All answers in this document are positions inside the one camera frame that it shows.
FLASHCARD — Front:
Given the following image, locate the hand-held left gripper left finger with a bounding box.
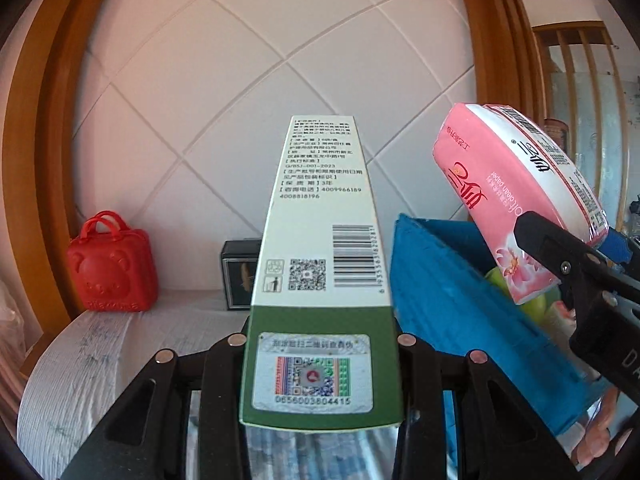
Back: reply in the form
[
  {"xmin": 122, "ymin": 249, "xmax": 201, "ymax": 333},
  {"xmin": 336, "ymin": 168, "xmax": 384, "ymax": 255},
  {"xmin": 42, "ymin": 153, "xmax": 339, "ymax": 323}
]
[{"xmin": 60, "ymin": 332, "xmax": 251, "ymax": 480}]

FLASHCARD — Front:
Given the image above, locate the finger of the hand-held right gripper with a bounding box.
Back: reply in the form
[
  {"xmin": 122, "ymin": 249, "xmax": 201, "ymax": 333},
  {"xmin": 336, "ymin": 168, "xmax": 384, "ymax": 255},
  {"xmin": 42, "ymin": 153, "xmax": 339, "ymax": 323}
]
[
  {"xmin": 514, "ymin": 211, "xmax": 640, "ymax": 311},
  {"xmin": 606, "ymin": 229, "xmax": 640, "ymax": 268}
]

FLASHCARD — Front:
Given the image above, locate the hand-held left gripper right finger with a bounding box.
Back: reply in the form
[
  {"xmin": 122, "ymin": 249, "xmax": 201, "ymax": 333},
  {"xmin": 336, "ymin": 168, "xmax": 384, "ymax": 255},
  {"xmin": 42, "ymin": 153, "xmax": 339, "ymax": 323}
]
[{"xmin": 395, "ymin": 332, "xmax": 576, "ymax": 480}]

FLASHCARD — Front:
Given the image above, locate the lime green plush toy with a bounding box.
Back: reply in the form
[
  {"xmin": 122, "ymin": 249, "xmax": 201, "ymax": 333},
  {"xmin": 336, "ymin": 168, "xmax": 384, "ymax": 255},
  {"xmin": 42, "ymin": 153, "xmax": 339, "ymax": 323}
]
[{"xmin": 484, "ymin": 267, "xmax": 549, "ymax": 327}]

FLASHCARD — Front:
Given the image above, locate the blue plastic storage bin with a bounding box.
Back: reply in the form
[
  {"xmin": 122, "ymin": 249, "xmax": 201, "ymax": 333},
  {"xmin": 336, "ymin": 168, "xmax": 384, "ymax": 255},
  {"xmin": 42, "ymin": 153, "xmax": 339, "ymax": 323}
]
[{"xmin": 390, "ymin": 214, "xmax": 640, "ymax": 436}]

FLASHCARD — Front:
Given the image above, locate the pink tissue pack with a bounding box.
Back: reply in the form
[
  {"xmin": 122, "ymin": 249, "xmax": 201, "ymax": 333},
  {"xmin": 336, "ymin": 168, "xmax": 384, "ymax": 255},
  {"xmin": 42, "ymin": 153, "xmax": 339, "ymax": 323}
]
[{"xmin": 432, "ymin": 102, "xmax": 611, "ymax": 306}]

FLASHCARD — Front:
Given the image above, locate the green and white carton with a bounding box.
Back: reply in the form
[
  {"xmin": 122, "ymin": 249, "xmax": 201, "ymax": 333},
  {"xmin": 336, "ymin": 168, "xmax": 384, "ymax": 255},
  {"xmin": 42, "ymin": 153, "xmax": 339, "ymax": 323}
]
[{"xmin": 239, "ymin": 116, "xmax": 405, "ymax": 431}]

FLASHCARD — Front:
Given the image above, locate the white cloth covered desktop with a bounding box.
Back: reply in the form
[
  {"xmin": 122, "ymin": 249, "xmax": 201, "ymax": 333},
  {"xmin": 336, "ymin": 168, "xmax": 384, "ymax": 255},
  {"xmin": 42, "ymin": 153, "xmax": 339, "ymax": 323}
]
[{"xmin": 17, "ymin": 290, "xmax": 251, "ymax": 480}]

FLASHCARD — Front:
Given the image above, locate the person's right hand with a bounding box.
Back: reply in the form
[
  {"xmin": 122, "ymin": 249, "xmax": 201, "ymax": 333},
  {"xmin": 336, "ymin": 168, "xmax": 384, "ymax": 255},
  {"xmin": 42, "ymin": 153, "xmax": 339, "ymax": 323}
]
[{"xmin": 575, "ymin": 387, "xmax": 626, "ymax": 471}]

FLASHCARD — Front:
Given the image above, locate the black gift box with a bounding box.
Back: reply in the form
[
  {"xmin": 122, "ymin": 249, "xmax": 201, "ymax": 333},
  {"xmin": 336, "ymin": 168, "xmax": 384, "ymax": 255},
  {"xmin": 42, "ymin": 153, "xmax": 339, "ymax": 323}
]
[{"xmin": 220, "ymin": 240, "xmax": 262, "ymax": 311}]

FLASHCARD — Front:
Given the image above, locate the patterned rolled carpet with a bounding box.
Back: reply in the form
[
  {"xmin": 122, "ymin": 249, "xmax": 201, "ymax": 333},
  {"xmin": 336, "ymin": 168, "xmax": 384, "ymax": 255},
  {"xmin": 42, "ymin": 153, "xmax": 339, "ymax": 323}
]
[{"xmin": 542, "ymin": 119, "xmax": 569, "ymax": 147}]

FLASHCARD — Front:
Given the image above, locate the red plastic bear bag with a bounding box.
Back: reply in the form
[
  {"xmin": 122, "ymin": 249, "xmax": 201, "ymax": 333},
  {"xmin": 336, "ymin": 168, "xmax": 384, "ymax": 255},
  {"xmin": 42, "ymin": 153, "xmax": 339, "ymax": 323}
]
[{"xmin": 66, "ymin": 211, "xmax": 159, "ymax": 314}]

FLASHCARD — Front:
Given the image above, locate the frosted glass slat partition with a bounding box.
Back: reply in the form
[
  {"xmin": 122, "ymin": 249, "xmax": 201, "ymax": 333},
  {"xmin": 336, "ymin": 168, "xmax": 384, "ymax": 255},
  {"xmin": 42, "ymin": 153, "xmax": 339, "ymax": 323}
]
[{"xmin": 532, "ymin": 20, "xmax": 632, "ymax": 233}]

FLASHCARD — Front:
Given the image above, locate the wooden door frame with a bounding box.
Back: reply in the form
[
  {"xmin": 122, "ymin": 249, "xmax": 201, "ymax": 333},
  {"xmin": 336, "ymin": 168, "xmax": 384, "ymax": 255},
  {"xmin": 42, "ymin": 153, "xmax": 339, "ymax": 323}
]
[{"xmin": 455, "ymin": 0, "xmax": 547, "ymax": 128}]

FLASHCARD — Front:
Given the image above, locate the curved wooden frame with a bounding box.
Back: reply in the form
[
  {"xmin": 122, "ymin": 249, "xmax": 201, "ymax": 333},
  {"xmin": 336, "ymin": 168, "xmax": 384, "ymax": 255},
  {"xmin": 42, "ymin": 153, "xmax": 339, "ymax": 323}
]
[{"xmin": 10, "ymin": 0, "xmax": 157, "ymax": 343}]

